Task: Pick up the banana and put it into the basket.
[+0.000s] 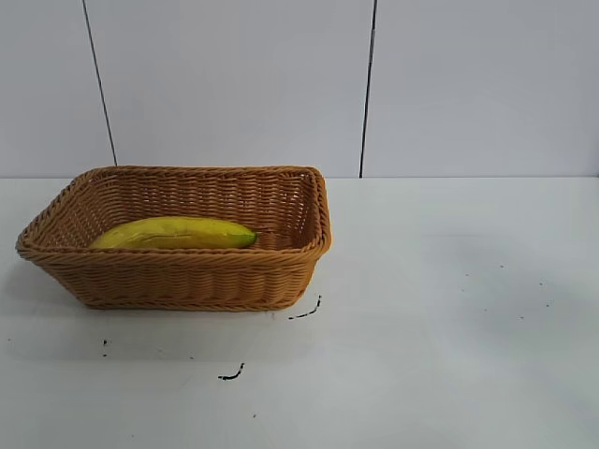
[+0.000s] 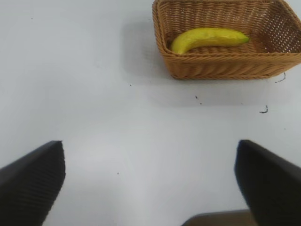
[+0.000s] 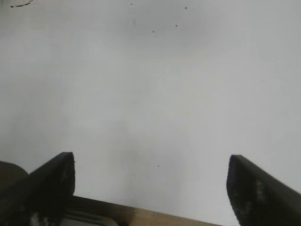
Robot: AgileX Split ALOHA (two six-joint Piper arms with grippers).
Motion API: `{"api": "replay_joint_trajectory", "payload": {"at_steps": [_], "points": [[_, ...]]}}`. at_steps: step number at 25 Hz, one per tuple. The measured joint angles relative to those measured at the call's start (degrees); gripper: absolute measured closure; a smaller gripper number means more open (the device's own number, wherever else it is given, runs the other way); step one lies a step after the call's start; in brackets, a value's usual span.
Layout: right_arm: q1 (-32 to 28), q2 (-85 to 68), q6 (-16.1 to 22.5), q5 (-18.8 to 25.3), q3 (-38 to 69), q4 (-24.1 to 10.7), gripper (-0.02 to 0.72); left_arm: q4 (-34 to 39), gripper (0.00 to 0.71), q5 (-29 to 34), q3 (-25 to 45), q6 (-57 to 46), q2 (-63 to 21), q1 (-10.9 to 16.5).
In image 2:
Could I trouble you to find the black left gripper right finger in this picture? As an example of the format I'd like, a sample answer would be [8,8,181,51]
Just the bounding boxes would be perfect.
[234,139,301,226]

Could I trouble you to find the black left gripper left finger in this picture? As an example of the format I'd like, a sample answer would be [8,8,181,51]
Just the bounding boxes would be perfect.
[0,140,65,226]

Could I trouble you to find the brown wicker basket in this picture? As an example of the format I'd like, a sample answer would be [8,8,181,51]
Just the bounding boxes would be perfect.
[151,0,301,81]

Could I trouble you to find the yellow banana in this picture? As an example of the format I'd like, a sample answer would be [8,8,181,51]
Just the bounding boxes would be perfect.
[170,27,250,55]

